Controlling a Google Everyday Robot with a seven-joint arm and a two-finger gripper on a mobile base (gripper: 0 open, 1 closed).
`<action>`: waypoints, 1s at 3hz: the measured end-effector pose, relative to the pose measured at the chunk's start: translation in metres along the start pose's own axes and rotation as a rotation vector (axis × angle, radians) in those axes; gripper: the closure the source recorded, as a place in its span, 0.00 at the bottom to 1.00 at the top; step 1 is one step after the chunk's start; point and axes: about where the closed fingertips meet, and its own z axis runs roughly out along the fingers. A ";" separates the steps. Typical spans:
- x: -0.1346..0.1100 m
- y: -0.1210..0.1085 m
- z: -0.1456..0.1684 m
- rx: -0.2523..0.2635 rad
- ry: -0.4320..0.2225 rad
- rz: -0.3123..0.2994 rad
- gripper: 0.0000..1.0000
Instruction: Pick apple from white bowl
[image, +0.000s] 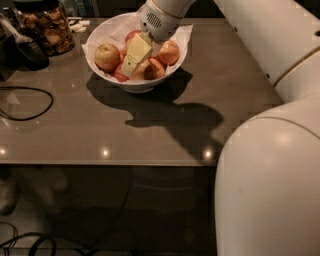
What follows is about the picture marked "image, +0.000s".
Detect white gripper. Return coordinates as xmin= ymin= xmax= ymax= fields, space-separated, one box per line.
xmin=122 ymin=0 xmax=183 ymax=77

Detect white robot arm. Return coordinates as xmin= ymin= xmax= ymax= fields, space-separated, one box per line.
xmin=214 ymin=0 xmax=320 ymax=256

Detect dark red apple back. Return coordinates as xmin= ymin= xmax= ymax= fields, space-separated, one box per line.
xmin=125 ymin=29 xmax=142 ymax=43

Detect orange-red apple front right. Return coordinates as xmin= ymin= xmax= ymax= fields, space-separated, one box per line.
xmin=144 ymin=58 xmax=165 ymax=80

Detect white ceramic bowl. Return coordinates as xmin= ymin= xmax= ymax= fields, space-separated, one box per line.
xmin=84 ymin=12 xmax=189 ymax=94

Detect red apple front left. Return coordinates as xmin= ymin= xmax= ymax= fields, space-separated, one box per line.
xmin=113 ymin=64 xmax=129 ymax=82

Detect small white items behind bowl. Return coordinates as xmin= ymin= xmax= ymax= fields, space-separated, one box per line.
xmin=69 ymin=20 xmax=90 ymax=33

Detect white paper liner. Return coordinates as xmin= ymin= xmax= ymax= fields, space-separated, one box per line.
xmin=81 ymin=11 xmax=194 ymax=84

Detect glass jar of dried chips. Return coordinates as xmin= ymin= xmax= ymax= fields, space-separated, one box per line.
xmin=13 ymin=0 xmax=74 ymax=56

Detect white shoe on floor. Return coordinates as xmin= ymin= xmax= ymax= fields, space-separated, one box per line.
xmin=0 ymin=175 xmax=18 ymax=216

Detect black scoop with silver handle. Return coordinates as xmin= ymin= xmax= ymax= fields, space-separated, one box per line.
xmin=0 ymin=15 xmax=49 ymax=71

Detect black cable loop on table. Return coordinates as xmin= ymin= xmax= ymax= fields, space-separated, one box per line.
xmin=0 ymin=86 xmax=55 ymax=122

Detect black cables on floor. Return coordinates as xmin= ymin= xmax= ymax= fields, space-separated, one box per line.
xmin=0 ymin=221 xmax=58 ymax=256

